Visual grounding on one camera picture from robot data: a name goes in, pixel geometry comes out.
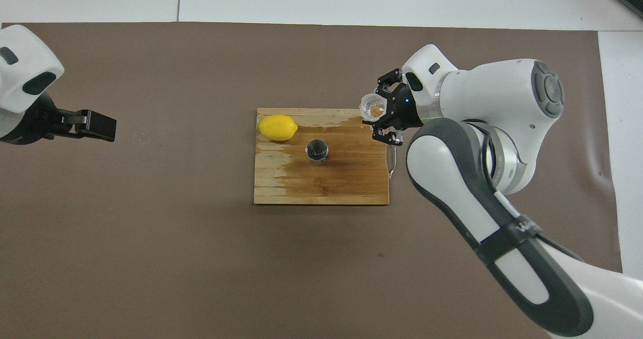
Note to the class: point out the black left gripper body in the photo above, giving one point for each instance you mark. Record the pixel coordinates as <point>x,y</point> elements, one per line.
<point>35,123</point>

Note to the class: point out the small clear glass cup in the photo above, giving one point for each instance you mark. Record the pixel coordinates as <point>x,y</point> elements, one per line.
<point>372,108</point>

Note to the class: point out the yellow lemon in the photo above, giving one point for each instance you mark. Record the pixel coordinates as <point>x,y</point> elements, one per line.
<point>277,128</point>

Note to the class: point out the brown table mat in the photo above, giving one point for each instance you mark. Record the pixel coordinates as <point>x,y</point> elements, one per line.
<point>150,278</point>

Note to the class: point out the steel jigger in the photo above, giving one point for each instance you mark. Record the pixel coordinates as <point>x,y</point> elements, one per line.
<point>317,150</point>

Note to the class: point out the wooden cutting board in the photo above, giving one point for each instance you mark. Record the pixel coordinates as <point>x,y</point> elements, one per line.
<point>351,178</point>

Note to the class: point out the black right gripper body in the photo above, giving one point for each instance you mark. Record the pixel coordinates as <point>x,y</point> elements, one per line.
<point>404,110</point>

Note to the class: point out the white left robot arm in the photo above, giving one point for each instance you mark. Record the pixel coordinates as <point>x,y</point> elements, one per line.
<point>25,52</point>

